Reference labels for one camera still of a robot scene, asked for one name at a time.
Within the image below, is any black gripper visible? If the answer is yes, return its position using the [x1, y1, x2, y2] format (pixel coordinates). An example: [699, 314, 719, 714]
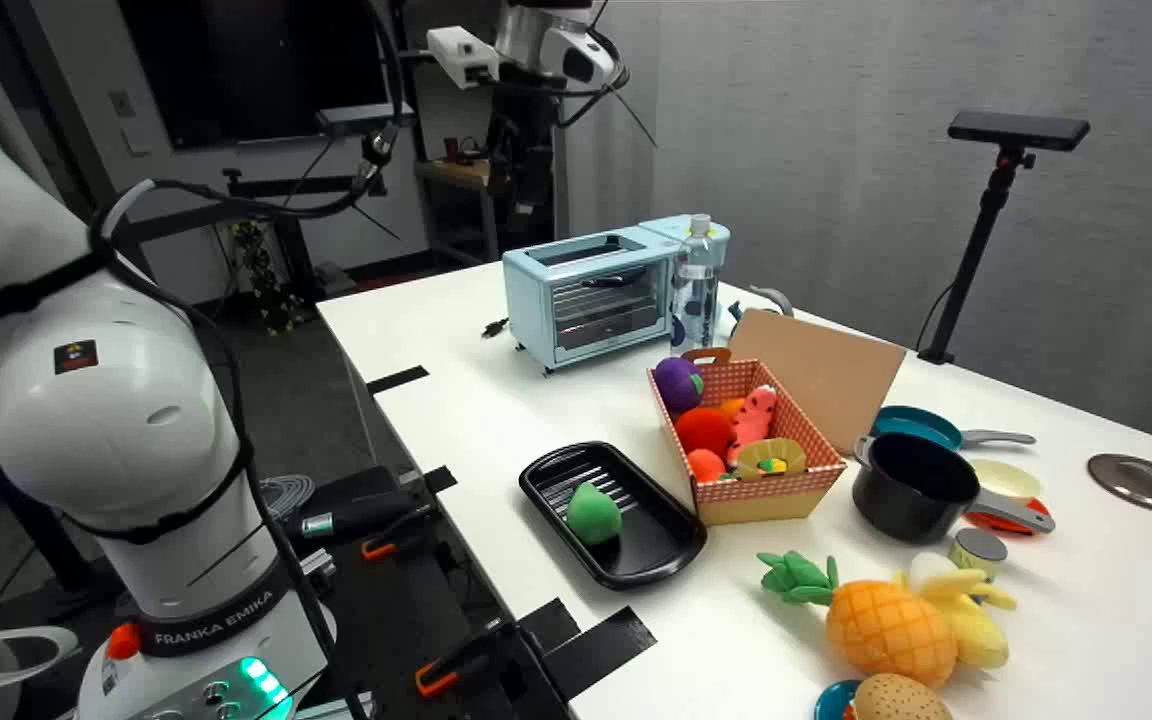
[483, 81, 563, 259]

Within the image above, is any purple grape plush toy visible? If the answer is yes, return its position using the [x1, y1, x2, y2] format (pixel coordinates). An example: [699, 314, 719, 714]
[649, 352, 708, 416]

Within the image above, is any red tomato plush toy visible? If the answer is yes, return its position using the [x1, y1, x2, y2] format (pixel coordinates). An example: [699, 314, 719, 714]
[672, 403, 737, 457]

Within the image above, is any pink plush toy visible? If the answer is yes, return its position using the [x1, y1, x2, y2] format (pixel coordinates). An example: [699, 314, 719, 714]
[727, 378, 784, 451]

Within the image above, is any orange plush toy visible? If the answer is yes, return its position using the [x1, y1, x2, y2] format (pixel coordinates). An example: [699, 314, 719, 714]
[682, 444, 732, 482]

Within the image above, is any black ridged tray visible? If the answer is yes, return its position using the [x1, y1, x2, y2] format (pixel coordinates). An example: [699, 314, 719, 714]
[515, 437, 713, 592]

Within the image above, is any yellow green round plush toy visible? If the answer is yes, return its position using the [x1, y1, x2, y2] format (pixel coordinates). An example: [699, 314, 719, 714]
[732, 437, 812, 482]

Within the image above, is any teal toy pan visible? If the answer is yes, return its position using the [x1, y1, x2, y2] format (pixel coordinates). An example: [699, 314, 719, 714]
[866, 400, 1040, 458]

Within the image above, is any black toy pot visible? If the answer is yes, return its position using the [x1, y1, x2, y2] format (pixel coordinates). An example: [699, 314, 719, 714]
[847, 431, 983, 547]

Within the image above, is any pineapple plush toy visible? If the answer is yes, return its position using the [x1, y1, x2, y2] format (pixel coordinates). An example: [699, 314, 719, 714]
[757, 547, 962, 690]

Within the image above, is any brown bread plush toy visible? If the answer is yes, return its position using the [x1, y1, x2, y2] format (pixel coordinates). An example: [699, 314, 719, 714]
[847, 669, 957, 720]

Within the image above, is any yellow banana plush toy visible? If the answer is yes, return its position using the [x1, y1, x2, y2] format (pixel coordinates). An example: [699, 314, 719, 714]
[912, 564, 1018, 677]

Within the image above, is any wooden side table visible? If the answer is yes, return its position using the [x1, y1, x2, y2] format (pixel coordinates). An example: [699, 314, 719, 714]
[410, 148, 501, 259]

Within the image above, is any light blue toaster oven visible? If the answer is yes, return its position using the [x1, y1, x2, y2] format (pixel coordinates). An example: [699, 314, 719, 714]
[501, 213, 737, 374]

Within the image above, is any clear bottle with blue label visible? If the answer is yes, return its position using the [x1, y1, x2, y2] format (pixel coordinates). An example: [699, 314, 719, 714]
[669, 213, 727, 361]

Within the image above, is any potted plant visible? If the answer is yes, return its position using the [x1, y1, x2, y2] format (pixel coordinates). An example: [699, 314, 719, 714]
[221, 213, 316, 334]

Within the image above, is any open cardboard box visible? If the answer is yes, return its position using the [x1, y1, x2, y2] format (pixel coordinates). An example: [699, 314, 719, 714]
[649, 308, 912, 528]

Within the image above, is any black clamp with orange tip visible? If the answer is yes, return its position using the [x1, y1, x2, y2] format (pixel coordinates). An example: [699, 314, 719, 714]
[410, 627, 515, 703]
[293, 482, 435, 566]

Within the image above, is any black tripod stand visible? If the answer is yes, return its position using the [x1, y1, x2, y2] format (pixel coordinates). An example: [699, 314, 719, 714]
[916, 140, 1035, 369]

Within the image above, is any small silver can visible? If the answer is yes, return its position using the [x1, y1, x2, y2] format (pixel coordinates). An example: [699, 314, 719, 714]
[942, 525, 1010, 578]

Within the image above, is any blue plate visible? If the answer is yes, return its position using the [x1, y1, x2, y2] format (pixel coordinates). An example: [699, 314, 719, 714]
[807, 677, 863, 720]

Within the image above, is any round metal table cover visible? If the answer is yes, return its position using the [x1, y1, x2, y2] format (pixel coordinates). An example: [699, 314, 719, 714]
[1082, 446, 1152, 521]

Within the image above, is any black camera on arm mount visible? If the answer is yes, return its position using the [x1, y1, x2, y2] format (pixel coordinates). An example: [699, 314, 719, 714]
[312, 100, 419, 140]

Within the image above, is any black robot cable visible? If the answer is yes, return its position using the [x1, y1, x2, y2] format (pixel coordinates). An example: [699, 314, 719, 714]
[85, 115, 406, 275]

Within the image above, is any black wall monitor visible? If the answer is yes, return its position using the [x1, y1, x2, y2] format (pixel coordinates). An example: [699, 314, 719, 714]
[111, 0, 398, 156]

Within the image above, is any black camera bar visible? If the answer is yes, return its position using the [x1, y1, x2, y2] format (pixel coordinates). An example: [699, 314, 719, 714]
[942, 107, 1094, 156]

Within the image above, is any cream pan with red handle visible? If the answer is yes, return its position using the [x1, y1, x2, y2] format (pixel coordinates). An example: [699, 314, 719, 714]
[962, 457, 1061, 545]

